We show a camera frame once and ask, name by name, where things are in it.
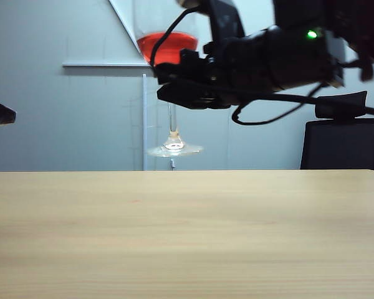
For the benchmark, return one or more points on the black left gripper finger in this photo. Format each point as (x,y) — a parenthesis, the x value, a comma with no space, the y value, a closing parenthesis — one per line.
(0,113)

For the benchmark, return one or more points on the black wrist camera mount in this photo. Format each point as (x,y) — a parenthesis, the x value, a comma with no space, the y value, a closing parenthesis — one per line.
(224,18)

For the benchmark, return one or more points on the wine glass with red liquid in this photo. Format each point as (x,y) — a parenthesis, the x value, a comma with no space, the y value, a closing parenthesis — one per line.
(177,43)

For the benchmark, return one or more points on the white diagonal wall bar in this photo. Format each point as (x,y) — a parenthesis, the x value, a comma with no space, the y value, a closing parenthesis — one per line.
(121,18)

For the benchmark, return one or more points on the small metal latch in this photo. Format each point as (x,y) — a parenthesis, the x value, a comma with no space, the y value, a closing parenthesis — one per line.
(173,163)

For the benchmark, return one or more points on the white horizontal wall bar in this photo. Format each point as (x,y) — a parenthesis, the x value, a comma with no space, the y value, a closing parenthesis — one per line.
(96,64)

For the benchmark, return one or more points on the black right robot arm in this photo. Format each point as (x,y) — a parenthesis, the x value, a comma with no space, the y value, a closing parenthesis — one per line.
(355,18)

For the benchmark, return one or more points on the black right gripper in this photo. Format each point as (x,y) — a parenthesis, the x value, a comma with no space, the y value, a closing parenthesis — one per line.
(277,59)

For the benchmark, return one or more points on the black mesh office chair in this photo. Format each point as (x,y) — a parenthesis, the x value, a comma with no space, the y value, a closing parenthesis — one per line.
(339,146)

